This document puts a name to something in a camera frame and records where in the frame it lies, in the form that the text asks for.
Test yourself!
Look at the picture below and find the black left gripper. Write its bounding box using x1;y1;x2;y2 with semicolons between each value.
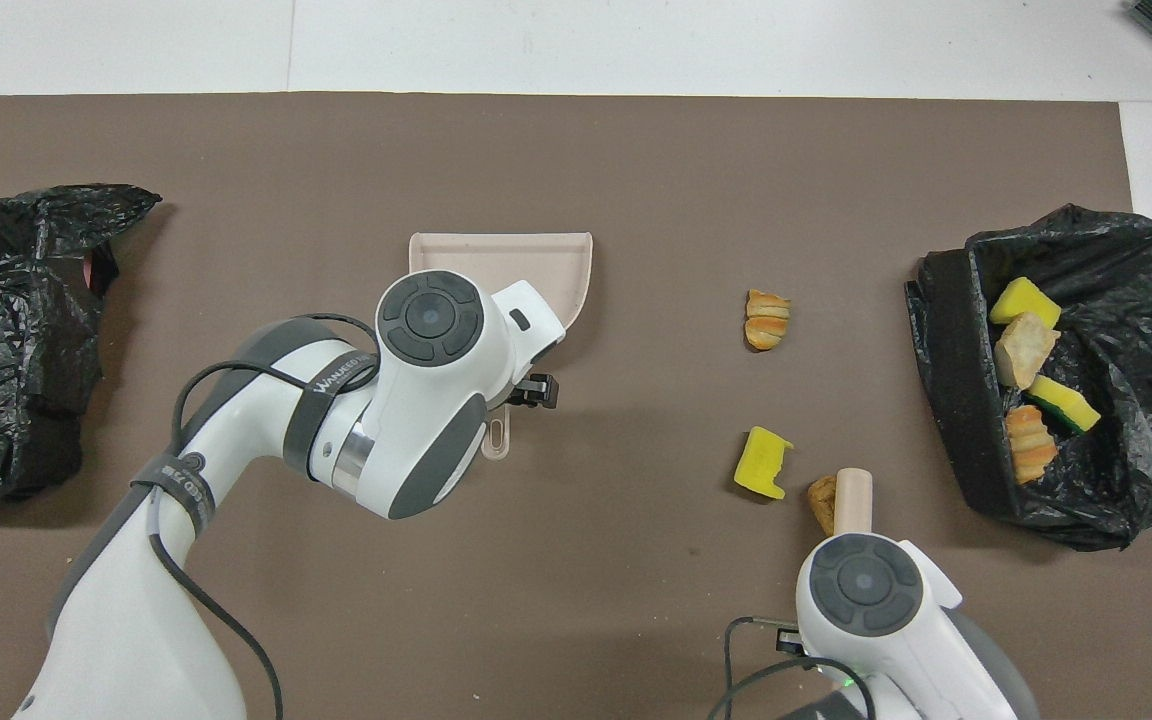
508;373;561;411

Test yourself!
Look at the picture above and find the beige plastic dustpan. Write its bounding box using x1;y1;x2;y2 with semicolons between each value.
408;232;594;462

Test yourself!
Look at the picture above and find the brown oval bread roll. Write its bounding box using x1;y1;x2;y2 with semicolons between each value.
807;475;842;537

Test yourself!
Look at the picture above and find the beige hand brush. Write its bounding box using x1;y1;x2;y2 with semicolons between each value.
833;467;875;541

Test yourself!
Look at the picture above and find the notched yellow sponge piece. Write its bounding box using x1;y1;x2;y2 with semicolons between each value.
733;426;795;501

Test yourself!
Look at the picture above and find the short striped croissant piece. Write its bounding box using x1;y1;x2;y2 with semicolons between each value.
744;289;793;353

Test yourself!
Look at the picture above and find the long ridged croissant piece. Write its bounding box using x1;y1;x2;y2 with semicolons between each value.
1004;404;1061;486

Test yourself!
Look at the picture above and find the small yellow green sponge piece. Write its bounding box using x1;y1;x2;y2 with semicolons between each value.
1024;374;1103;437

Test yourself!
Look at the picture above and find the pale crusty bread chunk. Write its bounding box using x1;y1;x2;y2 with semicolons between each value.
994;311;1062;391

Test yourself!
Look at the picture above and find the large yellow sponge piece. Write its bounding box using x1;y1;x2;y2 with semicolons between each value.
988;276;1063;327

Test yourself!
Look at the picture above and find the brown table mat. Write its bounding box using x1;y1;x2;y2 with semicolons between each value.
0;92;1152;720

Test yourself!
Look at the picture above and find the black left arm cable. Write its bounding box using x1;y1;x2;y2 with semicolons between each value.
141;313;382;720

